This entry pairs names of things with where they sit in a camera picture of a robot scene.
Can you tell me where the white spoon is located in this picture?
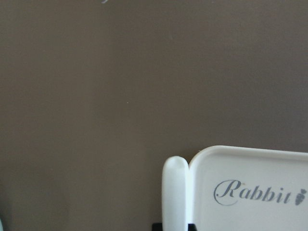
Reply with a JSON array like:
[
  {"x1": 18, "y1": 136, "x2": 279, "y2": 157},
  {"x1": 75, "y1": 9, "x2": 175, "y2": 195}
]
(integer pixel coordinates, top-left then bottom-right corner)
[{"x1": 162, "y1": 156, "x2": 188, "y2": 231}]

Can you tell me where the white rectangular tray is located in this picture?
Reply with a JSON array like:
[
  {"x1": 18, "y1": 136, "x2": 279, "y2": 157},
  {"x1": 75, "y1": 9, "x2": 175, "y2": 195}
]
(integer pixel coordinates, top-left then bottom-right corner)
[{"x1": 190, "y1": 146, "x2": 308, "y2": 231}]

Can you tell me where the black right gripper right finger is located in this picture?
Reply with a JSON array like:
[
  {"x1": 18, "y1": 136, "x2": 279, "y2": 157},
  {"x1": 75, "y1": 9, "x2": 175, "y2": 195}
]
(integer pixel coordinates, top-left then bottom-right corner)
[{"x1": 188, "y1": 223, "x2": 197, "y2": 231}]

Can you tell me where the light green bowl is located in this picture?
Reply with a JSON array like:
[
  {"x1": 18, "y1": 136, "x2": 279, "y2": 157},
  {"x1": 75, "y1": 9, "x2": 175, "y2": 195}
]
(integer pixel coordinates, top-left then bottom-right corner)
[{"x1": 0, "y1": 219, "x2": 3, "y2": 231}]

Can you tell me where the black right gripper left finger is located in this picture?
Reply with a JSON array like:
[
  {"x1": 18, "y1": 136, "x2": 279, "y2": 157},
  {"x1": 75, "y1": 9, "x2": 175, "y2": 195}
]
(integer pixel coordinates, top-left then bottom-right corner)
[{"x1": 152, "y1": 223, "x2": 163, "y2": 231}]

